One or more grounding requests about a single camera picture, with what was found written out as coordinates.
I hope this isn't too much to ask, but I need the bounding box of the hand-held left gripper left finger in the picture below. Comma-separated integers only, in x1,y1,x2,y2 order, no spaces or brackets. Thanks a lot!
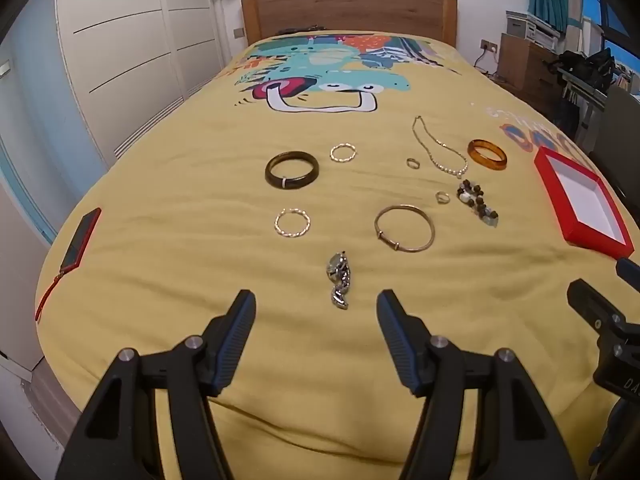
30,289,258,480

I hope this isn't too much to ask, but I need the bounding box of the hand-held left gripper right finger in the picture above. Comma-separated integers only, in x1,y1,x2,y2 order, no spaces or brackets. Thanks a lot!
375,289,581,480

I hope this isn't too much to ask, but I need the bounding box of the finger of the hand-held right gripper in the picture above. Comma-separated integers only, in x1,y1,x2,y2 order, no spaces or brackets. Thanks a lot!
615,257,640,292
567,279,627,332

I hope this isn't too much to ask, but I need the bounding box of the silver wristwatch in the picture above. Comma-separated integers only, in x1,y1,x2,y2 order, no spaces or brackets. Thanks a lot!
325,251,354,311

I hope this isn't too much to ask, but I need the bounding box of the thin gold bangle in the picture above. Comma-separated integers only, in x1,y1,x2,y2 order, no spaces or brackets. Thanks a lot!
374,204,435,253

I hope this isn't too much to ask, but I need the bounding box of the large twisted silver bracelet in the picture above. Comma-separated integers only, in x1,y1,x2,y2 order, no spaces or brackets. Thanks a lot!
273,208,311,237

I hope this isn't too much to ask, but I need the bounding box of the red jewelry box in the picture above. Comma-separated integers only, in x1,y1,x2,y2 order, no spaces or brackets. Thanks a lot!
533,146,635,260

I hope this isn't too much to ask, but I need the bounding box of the brown and white bead bracelet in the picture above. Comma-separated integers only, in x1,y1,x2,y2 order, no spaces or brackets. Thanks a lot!
457,179,500,228

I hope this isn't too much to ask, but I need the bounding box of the dark wooden bangle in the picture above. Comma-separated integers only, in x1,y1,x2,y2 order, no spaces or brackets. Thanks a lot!
264,151,320,190

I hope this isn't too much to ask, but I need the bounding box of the pearl chain necklace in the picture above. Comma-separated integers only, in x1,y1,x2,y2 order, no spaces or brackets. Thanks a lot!
412,115,469,180

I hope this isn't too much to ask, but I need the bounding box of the amber bangle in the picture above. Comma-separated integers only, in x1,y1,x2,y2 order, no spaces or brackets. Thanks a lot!
467,139,508,172

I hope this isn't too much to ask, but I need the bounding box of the yellow printed blanket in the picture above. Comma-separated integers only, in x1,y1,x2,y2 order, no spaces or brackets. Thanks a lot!
35,30,637,480

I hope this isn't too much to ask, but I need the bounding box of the blue cloth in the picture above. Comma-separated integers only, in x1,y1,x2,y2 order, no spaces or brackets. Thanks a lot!
588,400,626,480

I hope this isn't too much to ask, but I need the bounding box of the grey chair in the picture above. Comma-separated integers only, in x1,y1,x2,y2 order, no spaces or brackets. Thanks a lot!
597,84,640,171

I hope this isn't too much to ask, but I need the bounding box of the black bag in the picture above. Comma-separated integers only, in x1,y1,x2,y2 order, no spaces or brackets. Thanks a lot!
548,48,617,93

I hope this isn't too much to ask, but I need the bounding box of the wooden dresser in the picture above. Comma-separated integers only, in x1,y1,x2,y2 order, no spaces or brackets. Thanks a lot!
497,33,563,107

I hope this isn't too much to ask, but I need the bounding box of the white printer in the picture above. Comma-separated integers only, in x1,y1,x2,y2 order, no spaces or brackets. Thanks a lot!
505,10,562,52

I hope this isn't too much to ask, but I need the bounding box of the white wardrobe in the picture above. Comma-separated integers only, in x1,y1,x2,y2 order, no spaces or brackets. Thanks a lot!
50,0,232,162

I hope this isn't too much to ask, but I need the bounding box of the wooden headboard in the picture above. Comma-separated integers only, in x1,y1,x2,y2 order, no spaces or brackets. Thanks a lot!
241,0,458,49

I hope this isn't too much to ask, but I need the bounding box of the red phone strap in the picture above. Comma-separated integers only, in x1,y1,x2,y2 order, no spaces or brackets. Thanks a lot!
34,267,68,322

